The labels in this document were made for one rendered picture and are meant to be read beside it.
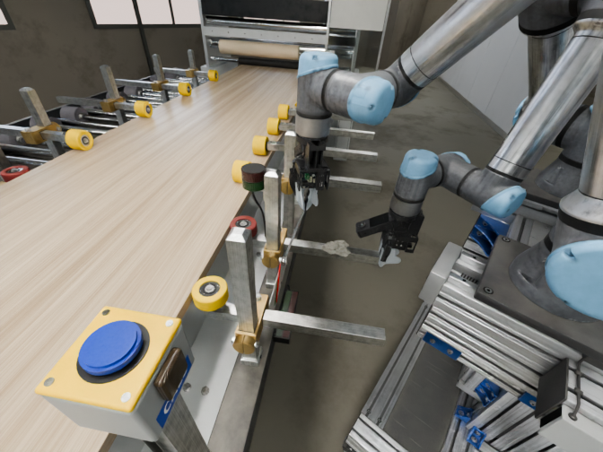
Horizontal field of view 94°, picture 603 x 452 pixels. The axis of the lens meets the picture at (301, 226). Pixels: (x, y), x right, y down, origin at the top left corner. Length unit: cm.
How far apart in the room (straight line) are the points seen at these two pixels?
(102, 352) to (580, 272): 48
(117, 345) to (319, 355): 141
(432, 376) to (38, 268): 141
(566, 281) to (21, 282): 100
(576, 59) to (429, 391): 118
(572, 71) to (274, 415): 146
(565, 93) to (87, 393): 76
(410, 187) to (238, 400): 64
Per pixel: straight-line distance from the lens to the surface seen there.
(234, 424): 77
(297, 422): 150
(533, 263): 65
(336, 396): 155
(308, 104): 60
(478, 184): 73
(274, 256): 81
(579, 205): 46
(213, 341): 95
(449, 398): 147
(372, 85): 52
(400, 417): 136
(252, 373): 80
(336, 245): 84
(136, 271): 80
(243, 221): 86
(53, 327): 77
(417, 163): 68
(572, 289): 47
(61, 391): 27
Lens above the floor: 143
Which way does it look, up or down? 38 degrees down
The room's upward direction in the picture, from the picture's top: 4 degrees clockwise
